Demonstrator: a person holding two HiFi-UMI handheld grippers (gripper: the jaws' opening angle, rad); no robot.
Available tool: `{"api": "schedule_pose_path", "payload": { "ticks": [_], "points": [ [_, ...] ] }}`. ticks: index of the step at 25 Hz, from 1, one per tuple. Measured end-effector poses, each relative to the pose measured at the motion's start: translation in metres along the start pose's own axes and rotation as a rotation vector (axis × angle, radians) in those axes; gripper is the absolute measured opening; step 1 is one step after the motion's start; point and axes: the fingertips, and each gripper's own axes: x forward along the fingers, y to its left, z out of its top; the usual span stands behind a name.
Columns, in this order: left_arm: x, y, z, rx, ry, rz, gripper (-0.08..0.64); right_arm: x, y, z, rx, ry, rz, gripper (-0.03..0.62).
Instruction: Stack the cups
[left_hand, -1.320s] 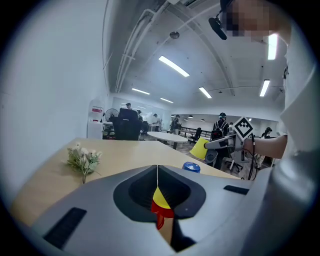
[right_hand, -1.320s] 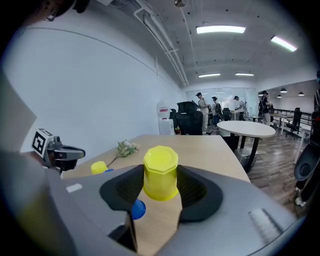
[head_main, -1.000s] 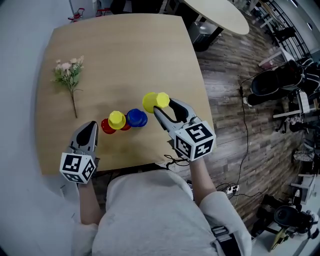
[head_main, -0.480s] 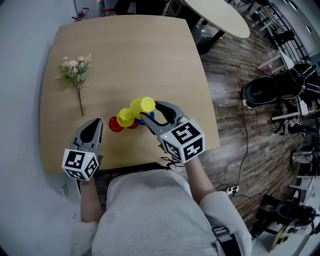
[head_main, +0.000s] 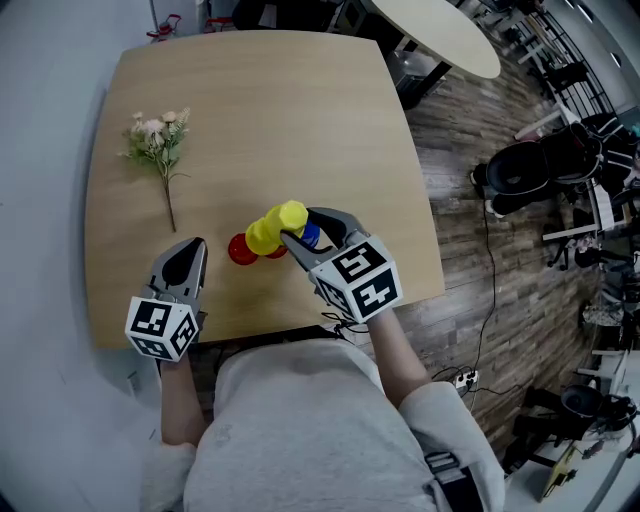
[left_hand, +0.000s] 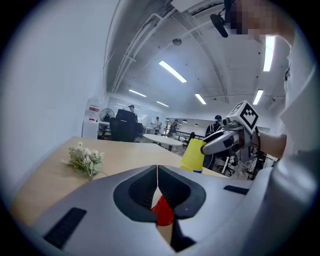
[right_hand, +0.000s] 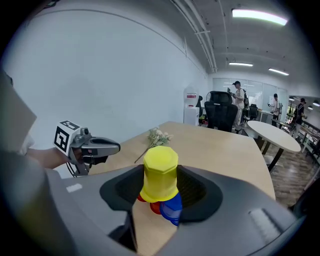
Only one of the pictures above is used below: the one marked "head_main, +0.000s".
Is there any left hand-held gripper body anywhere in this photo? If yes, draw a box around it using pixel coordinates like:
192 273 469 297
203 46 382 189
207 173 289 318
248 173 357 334
123 284 208 363

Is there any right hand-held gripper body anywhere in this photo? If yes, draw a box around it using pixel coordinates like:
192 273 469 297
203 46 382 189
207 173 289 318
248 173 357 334
308 229 405 325

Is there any yellow paper cup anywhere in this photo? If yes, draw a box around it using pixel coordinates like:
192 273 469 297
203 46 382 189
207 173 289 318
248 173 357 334
244 215 284 256
272 199 310 236

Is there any person's right forearm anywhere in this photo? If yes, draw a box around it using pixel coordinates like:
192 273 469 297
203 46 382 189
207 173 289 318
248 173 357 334
366 309 433 407

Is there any person's left forearm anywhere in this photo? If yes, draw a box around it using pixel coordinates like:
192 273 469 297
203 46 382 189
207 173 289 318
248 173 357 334
158 357 208 447

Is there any artificial flower sprig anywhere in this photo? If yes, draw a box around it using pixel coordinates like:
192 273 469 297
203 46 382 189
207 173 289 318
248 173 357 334
118 106 192 234

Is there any person's grey sweatshirt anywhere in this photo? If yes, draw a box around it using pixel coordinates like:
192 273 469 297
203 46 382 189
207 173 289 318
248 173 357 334
142 339 506 512

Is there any grey metal box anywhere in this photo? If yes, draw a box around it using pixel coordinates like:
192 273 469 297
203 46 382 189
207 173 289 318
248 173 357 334
387 47 446 96

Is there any round white table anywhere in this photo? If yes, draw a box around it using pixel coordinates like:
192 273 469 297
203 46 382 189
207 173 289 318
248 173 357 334
369 0 502 110

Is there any black cable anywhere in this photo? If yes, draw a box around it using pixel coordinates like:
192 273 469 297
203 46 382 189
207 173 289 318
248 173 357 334
469 199 500 374
322 312 370 335

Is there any black harness strap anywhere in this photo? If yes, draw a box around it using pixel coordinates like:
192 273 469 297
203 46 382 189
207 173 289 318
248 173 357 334
423 452 481 512

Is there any red metal frame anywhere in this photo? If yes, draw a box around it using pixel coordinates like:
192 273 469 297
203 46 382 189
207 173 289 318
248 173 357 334
146 13 182 44

